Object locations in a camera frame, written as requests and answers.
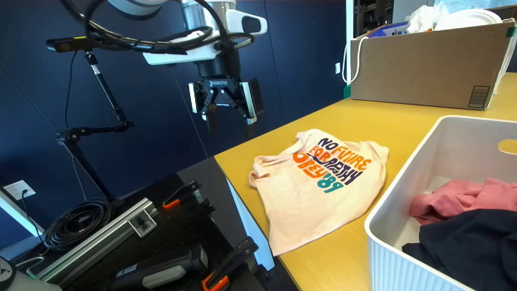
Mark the white cloth bag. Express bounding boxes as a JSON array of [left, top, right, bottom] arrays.
[[405, 4, 504, 34]]

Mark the black orange bar clamp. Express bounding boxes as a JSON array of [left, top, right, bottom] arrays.
[[159, 180, 214, 214], [198, 236, 260, 291]]

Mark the black stereo camera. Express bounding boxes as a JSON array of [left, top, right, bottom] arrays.
[[45, 34, 116, 54]]

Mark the white wall outlet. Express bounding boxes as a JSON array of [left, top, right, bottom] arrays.
[[1, 178, 37, 202]]

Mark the black grey handle tool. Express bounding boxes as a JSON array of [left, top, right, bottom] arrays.
[[109, 244, 209, 291]]

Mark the brown cardboard box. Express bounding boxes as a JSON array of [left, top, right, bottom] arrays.
[[348, 18, 517, 112]]

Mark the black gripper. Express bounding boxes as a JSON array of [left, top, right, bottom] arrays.
[[185, 50, 260, 126]]

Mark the coiled black cable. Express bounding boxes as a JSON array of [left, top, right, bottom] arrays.
[[41, 199, 114, 253]]

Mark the blue flat item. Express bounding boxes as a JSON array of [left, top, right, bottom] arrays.
[[368, 21, 410, 39]]

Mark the pink cloth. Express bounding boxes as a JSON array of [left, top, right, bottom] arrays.
[[408, 177, 517, 227]]

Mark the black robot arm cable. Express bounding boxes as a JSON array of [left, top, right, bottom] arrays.
[[61, 0, 256, 54]]

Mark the white cord handle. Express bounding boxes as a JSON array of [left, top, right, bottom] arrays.
[[340, 34, 369, 88]]

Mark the black articulated camera stand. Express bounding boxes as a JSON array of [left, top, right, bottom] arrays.
[[54, 50, 135, 204]]

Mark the aluminium extrusion rail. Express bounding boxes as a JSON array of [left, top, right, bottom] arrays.
[[33, 198, 159, 285]]

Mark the cream printed t-shirt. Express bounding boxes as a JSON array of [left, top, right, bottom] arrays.
[[247, 128, 390, 257]]

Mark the dark navy cloth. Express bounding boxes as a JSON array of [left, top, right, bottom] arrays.
[[400, 209, 517, 291]]

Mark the white plastic bin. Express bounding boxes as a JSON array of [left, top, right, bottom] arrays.
[[363, 113, 517, 291]]

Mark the silver metal frame bar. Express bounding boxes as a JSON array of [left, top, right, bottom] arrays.
[[0, 191, 45, 240]]

